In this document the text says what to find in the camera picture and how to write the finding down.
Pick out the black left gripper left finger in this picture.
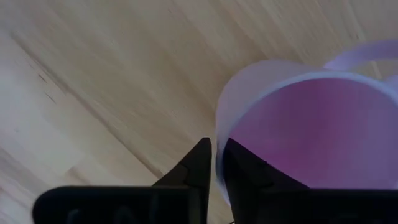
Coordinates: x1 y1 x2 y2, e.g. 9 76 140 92
32 137 213 224

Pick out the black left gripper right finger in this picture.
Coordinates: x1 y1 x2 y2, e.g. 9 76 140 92
222 138 398 224

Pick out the pink plastic mug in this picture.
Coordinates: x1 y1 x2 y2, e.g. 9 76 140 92
215 39 398 207

